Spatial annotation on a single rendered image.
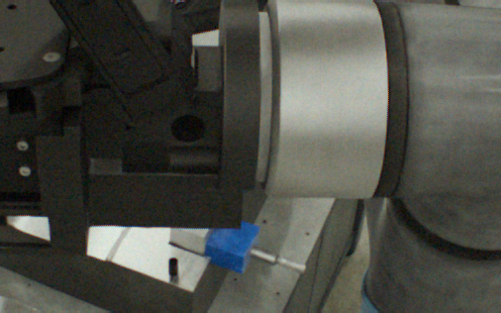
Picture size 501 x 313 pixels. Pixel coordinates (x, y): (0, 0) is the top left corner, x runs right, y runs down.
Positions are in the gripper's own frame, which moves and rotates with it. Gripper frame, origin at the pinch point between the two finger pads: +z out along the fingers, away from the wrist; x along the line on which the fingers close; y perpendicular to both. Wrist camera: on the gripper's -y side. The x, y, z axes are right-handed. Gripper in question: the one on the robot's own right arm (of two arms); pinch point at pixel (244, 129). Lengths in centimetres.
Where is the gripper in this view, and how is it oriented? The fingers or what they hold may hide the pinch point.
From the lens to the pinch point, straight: 110.4
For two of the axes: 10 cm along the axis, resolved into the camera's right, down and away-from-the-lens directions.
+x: 3.6, -6.6, 6.6
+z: -0.7, 6.9, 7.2
